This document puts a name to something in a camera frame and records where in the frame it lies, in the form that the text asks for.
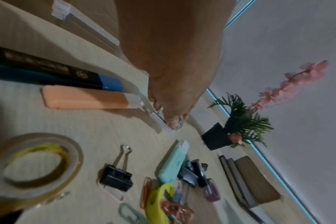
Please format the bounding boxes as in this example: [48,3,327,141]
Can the person's left hand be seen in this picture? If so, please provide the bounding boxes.
[115,0,238,130]

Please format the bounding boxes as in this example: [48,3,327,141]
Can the clear plastic piece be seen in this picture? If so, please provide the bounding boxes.
[149,110,184,132]

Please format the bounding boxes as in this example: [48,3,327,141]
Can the blue book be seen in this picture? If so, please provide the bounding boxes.
[0,63,126,93]

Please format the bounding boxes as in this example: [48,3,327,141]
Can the clear acrylic bar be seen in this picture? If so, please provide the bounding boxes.
[51,0,120,47]

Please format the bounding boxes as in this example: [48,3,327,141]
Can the green plant in black pot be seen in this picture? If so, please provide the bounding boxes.
[201,93,274,151]

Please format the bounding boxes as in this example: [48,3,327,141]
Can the orange tube with white cap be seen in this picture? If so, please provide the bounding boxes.
[41,85,146,111]

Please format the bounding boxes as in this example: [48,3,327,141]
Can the mint green case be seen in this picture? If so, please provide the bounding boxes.
[156,140,191,185]

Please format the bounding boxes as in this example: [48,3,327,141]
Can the pink flower branch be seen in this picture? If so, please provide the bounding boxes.
[248,60,330,110]

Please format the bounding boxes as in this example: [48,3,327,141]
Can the black marker pen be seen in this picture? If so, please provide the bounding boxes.
[191,159,209,188]

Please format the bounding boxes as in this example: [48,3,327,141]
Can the small black binder clip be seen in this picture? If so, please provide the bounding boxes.
[177,166,199,188]

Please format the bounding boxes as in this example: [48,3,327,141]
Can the black book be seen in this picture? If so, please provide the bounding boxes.
[0,44,103,86]

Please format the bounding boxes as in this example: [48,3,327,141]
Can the clear adhesive tape roll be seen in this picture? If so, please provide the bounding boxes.
[0,132,84,203]

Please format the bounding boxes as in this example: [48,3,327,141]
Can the stack of grey books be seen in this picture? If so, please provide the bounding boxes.
[218,155,285,221]

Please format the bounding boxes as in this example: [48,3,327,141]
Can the yellow plastic tool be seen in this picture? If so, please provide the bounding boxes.
[145,183,176,224]

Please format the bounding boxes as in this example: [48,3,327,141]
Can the pink orange clips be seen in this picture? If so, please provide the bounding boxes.
[160,200,194,223]

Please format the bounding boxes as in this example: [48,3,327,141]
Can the teal paper clip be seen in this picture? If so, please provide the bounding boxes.
[117,202,150,224]

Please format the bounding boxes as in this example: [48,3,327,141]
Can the clear push pin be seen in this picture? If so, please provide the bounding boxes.
[35,191,71,208]

